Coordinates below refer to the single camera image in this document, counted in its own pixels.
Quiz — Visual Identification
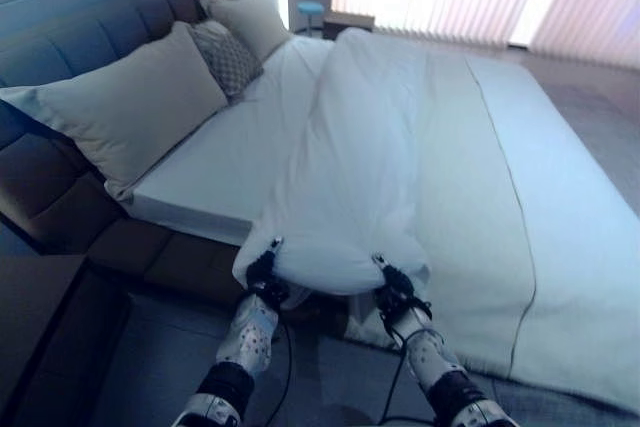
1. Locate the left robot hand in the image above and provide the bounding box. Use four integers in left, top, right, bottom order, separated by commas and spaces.
244, 236, 284, 293

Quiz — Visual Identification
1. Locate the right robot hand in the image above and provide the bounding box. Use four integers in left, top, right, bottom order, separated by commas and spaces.
370, 254, 414, 301

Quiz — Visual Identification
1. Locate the white duvet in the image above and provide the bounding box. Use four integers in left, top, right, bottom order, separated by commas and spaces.
232, 26, 640, 401

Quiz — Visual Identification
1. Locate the white mattress sheet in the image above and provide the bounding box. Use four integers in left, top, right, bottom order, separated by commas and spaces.
130, 38, 335, 248

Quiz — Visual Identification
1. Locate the patterned grey cushion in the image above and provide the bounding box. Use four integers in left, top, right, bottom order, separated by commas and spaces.
188, 19, 265, 102

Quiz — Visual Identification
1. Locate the large cream pillow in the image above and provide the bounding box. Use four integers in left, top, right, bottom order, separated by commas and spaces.
0, 21, 230, 204

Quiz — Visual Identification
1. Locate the dark bedside table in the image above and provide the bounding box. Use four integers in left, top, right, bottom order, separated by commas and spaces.
0, 252, 132, 427

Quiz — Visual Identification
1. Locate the blue round stool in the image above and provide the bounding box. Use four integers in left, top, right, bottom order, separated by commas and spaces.
297, 0, 325, 37

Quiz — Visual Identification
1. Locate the wooden bedside table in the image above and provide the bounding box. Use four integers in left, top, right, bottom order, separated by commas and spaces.
322, 9, 376, 42

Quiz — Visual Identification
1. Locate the brown upholstered headboard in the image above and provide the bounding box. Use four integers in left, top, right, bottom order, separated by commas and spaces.
0, 0, 265, 254

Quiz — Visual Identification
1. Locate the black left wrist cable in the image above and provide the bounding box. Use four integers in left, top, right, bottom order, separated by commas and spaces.
244, 291, 294, 427

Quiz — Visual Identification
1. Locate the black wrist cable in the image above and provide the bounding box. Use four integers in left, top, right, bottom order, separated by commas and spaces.
378, 314, 411, 423
244, 291, 294, 427

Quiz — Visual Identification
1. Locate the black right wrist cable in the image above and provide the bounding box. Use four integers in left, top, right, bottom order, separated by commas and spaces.
378, 314, 411, 423

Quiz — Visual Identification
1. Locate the brown upholstered bed frame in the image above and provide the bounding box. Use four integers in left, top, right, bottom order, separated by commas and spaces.
85, 219, 351, 343

